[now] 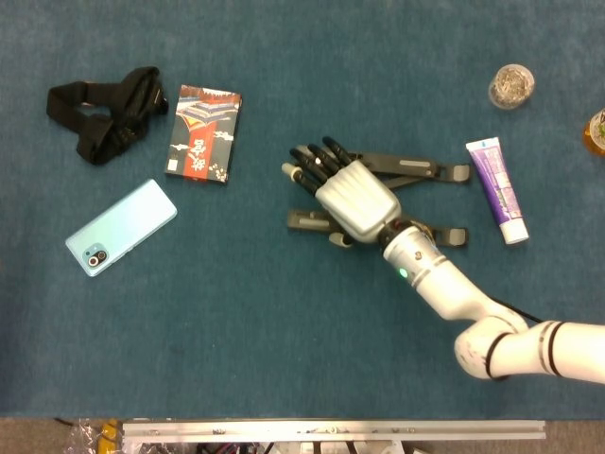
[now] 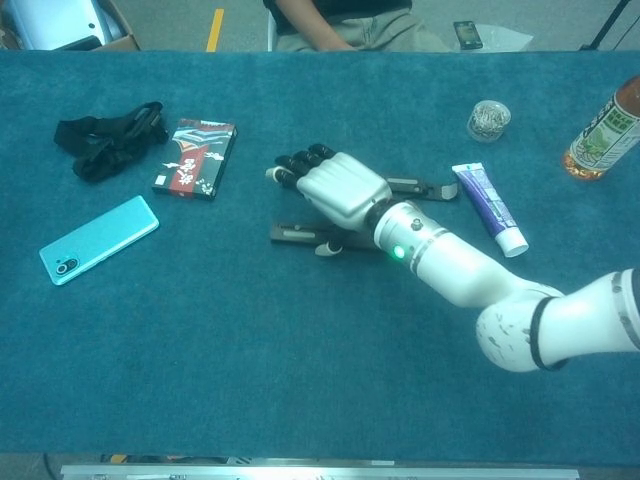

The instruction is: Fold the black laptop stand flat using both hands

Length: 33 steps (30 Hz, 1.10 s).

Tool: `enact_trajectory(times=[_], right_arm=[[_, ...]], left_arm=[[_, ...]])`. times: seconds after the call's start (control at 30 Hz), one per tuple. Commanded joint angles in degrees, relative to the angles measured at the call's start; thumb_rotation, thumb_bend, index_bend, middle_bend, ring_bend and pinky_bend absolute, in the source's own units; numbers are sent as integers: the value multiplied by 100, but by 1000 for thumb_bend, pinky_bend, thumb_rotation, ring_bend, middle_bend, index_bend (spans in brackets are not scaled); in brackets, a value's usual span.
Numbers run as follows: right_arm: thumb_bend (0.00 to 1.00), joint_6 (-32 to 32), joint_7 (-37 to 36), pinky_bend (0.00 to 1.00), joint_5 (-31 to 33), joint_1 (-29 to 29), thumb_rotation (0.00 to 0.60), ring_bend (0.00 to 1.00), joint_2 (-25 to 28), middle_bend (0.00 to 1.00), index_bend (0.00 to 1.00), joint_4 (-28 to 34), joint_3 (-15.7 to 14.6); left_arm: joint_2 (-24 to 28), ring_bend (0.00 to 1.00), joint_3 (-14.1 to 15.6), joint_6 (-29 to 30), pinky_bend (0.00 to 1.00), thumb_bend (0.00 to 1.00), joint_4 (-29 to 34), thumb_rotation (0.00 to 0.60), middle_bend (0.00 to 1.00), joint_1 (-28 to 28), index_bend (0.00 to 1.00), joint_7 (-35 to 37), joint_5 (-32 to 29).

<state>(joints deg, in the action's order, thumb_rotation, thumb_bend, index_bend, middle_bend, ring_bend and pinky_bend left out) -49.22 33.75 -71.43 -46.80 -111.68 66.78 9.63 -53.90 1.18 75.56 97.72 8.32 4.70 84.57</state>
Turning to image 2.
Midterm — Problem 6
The white paper sheet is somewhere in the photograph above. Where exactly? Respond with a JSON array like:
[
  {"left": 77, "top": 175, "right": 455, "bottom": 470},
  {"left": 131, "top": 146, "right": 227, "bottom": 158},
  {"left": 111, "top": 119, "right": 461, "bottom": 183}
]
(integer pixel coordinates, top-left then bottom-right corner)
[{"left": 474, "top": 25, "right": 535, "bottom": 52}]

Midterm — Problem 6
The amber tea bottle green label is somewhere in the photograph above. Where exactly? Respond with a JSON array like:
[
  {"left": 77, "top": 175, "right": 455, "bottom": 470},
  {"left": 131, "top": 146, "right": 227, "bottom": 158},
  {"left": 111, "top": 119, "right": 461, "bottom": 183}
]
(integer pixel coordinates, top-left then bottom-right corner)
[{"left": 562, "top": 74, "right": 640, "bottom": 182}]

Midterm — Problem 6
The clear jar of paper clips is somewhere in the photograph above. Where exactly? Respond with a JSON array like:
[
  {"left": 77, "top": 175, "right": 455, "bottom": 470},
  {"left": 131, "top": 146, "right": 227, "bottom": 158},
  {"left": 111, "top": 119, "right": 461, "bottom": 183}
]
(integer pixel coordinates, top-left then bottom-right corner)
[{"left": 466, "top": 99, "right": 512, "bottom": 145}]

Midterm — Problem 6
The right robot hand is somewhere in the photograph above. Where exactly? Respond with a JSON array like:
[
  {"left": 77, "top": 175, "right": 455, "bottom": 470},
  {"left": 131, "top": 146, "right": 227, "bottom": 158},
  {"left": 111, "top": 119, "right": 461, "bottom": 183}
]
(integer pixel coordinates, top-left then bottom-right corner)
[{"left": 264, "top": 143, "right": 394, "bottom": 257}]

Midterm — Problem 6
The black phone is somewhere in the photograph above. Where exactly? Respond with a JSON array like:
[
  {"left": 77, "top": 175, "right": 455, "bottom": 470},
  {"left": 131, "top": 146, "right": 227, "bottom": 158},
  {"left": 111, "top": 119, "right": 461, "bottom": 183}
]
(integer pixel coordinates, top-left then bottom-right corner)
[{"left": 452, "top": 20, "right": 485, "bottom": 51}]

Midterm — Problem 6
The teal table cloth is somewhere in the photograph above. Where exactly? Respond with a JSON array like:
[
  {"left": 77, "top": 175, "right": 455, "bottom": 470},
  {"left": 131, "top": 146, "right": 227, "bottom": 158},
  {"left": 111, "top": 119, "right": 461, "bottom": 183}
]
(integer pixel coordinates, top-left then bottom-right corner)
[{"left": 0, "top": 48, "right": 640, "bottom": 464}]

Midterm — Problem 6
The black elastic strap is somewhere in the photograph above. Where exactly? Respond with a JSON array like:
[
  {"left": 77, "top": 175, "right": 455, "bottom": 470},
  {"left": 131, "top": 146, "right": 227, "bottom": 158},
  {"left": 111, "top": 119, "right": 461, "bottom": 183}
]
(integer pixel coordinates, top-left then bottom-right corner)
[{"left": 53, "top": 101, "right": 170, "bottom": 184}]

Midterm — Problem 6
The patterned red black card box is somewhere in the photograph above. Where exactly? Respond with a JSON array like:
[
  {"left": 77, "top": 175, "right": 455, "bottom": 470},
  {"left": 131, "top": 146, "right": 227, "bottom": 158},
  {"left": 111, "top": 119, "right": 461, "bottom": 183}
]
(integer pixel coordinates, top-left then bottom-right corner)
[{"left": 151, "top": 117, "right": 239, "bottom": 202}]

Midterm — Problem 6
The purple white toothpaste tube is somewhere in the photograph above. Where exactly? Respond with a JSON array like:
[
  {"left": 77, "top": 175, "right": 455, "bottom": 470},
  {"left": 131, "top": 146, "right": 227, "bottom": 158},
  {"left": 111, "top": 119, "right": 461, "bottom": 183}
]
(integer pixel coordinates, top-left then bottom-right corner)
[{"left": 451, "top": 161, "right": 530, "bottom": 258}]

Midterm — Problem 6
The cardboard box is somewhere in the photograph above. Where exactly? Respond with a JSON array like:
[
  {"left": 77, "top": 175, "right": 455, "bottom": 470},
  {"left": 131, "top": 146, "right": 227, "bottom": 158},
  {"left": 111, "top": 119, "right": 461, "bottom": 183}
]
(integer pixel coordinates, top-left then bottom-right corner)
[{"left": 0, "top": 0, "right": 141, "bottom": 52}]

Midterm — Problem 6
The black folding laptop stand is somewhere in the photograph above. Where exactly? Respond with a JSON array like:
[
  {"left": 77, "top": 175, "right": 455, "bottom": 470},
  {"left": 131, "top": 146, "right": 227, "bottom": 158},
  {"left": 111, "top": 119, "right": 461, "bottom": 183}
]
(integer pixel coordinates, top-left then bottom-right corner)
[{"left": 269, "top": 172, "right": 460, "bottom": 254}]

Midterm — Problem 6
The aluminium frame rail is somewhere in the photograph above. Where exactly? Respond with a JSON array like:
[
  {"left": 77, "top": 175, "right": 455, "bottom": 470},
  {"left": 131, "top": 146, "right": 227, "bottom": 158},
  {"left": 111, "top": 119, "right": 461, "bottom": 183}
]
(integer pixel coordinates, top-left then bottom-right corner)
[{"left": 59, "top": 463, "right": 581, "bottom": 480}]

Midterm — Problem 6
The seated person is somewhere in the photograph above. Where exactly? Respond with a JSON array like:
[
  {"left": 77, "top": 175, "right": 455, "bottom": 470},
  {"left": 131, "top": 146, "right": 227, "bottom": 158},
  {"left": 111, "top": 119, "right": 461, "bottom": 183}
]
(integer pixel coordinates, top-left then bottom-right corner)
[{"left": 262, "top": 0, "right": 454, "bottom": 53}]

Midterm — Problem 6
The light blue smartphone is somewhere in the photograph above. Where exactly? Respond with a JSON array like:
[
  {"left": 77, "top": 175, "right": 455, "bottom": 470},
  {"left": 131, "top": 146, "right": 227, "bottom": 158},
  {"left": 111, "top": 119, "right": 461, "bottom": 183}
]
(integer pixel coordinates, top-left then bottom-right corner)
[{"left": 38, "top": 194, "right": 161, "bottom": 287}]

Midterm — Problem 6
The black tripod leg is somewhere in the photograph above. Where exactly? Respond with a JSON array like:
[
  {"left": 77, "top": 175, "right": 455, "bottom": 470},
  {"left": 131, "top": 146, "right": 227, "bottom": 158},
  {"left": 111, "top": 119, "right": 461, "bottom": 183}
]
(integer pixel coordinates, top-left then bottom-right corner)
[{"left": 579, "top": 0, "right": 634, "bottom": 51}]

